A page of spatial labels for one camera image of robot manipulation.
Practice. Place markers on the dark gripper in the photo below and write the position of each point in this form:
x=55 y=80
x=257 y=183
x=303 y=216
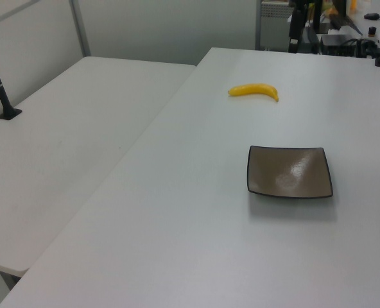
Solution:
x=298 y=19

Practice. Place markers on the yellow banana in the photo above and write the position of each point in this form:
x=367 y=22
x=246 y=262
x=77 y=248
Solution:
x=254 y=89

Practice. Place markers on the square brown ceramic plate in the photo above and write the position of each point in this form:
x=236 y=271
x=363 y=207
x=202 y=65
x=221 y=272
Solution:
x=288 y=170

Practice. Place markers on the perforated metal panel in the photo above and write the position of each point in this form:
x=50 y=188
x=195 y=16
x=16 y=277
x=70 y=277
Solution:
x=275 y=22

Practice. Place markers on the black vertical pole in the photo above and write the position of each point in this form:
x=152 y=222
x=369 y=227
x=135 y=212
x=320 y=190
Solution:
x=317 y=14

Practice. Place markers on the black electronics box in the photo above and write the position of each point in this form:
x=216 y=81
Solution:
x=335 y=44

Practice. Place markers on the small black cylinder button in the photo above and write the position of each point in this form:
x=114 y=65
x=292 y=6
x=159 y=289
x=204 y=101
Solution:
x=372 y=30

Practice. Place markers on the black computer mouse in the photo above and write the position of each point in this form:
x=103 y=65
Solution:
x=371 y=15

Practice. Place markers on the white folding side table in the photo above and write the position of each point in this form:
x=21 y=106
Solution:
x=65 y=144

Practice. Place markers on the grey metal partition post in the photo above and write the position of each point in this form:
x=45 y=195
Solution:
x=81 y=29

